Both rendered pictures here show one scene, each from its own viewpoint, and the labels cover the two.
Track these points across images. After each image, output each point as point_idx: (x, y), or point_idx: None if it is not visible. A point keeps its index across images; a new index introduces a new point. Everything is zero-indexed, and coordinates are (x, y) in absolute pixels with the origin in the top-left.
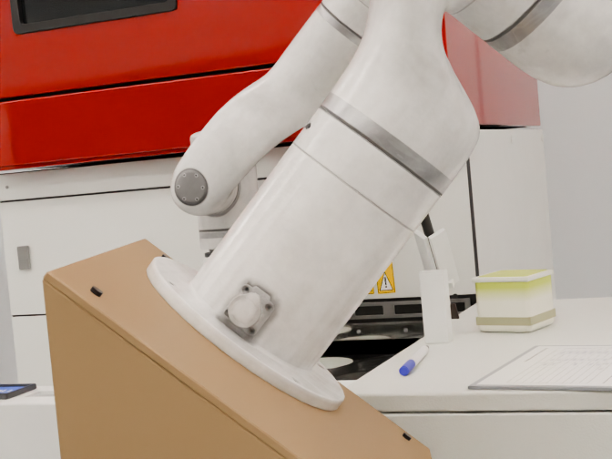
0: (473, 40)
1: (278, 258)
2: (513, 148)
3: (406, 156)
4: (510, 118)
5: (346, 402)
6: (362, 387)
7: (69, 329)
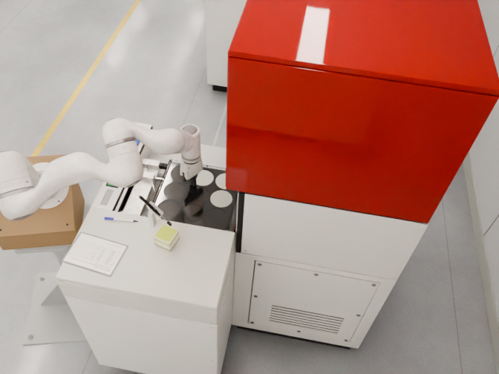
0: (275, 173)
1: None
2: (335, 215)
3: None
4: (341, 206)
5: (56, 209)
6: (95, 211)
7: None
